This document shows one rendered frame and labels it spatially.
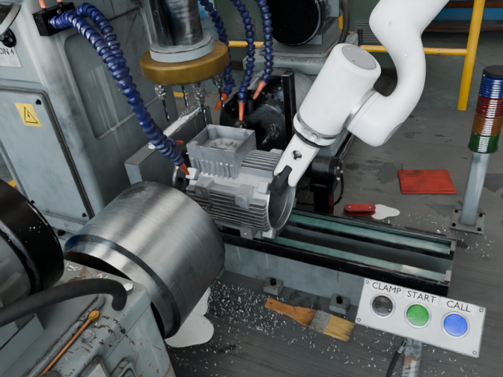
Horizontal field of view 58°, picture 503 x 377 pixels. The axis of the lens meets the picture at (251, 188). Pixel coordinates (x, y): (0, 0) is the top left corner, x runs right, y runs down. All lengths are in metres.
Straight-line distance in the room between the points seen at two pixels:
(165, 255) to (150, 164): 0.30
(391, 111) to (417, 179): 0.73
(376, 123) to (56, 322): 0.53
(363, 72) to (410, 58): 0.09
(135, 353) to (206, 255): 0.22
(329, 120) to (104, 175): 0.55
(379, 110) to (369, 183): 0.71
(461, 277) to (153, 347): 0.73
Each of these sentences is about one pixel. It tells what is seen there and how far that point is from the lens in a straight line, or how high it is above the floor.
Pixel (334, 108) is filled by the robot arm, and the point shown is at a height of 1.29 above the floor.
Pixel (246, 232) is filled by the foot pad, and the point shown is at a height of 0.97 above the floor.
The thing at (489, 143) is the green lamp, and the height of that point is 1.05.
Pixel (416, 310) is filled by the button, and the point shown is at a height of 1.07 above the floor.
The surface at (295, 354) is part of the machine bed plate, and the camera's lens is 0.99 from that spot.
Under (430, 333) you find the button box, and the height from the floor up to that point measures 1.05.
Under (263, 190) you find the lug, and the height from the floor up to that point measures 1.08.
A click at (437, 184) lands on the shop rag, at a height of 0.81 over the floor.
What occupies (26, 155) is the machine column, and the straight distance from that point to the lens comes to 1.16.
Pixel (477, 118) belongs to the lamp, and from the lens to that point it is 1.14.
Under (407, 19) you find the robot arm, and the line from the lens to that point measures 0.80.
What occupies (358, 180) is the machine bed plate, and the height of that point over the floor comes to 0.80.
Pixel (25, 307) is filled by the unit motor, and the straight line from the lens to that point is 0.52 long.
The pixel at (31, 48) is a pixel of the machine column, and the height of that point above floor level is 1.39.
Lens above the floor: 1.61
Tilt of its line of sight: 34 degrees down
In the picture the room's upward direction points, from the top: 8 degrees counter-clockwise
